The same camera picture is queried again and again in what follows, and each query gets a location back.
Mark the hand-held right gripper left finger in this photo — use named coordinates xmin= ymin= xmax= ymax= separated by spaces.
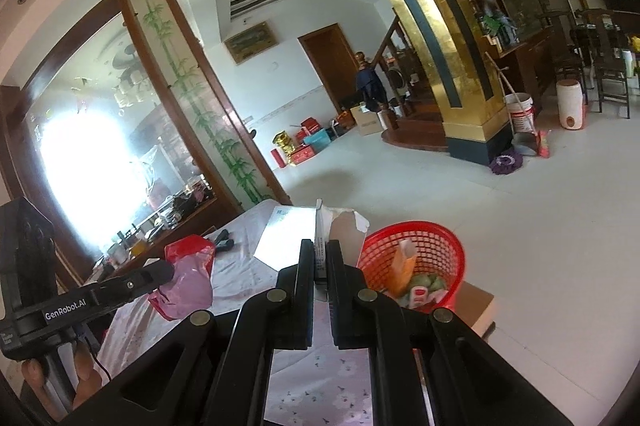
xmin=64 ymin=238 xmax=316 ymax=426

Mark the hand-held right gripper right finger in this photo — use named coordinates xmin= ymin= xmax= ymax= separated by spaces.
xmin=325 ymin=238 xmax=577 ymax=426

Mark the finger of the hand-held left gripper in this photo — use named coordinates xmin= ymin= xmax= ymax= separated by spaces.
xmin=96 ymin=258 xmax=176 ymax=308

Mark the red and clear plastic bag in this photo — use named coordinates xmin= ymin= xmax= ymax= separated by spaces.
xmin=148 ymin=234 xmax=216 ymax=321

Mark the orange box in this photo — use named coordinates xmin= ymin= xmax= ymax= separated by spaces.
xmin=387 ymin=239 xmax=417 ymax=297

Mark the white cardboard box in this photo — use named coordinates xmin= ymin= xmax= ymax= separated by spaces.
xmin=253 ymin=200 xmax=371 ymax=303

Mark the red plastic basket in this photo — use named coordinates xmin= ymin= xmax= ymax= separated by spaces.
xmin=357 ymin=220 xmax=466 ymax=313

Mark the person's left hand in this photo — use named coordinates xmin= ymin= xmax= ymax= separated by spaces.
xmin=22 ymin=342 xmax=100 ymax=422

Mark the wooden sideboard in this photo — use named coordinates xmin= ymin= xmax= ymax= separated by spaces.
xmin=89 ymin=185 xmax=219 ymax=287

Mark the black toy pistol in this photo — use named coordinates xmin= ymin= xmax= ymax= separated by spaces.
xmin=202 ymin=229 xmax=236 ymax=252

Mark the flat cardboard box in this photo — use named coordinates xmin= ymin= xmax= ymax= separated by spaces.
xmin=449 ymin=280 xmax=496 ymax=340

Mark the pile of gift boxes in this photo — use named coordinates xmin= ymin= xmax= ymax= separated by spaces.
xmin=269 ymin=115 xmax=352 ymax=169

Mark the bamboo painted panel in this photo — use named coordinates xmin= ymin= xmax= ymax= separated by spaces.
xmin=127 ymin=0 xmax=274 ymax=210

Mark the wooden staircase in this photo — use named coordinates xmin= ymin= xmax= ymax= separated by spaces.
xmin=379 ymin=12 xmax=452 ymax=155

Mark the purple mop head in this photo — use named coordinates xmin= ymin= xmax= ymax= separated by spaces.
xmin=489 ymin=152 xmax=521 ymax=176

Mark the dark blue jacket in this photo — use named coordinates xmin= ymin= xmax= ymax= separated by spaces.
xmin=355 ymin=65 xmax=389 ymax=113

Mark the wooden door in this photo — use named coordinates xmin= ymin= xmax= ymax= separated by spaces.
xmin=298 ymin=22 xmax=362 ymax=119

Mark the grey dustpan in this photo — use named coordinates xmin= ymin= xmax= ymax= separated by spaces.
xmin=509 ymin=130 xmax=541 ymax=157

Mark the red broom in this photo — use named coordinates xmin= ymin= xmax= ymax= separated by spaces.
xmin=484 ymin=52 xmax=552 ymax=159

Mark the white plastic bucket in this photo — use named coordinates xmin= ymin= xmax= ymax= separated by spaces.
xmin=503 ymin=92 xmax=535 ymax=135

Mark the dark wooden display cabinet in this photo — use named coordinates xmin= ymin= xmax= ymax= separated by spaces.
xmin=469 ymin=0 xmax=557 ymax=107

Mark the row of dark wooden chairs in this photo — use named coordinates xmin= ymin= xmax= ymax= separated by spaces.
xmin=539 ymin=0 xmax=640 ymax=120

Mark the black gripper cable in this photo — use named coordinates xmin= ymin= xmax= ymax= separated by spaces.
xmin=75 ymin=331 xmax=114 ymax=380

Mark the framed wall painting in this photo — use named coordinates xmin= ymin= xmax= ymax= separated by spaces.
xmin=223 ymin=21 xmax=278 ymax=66

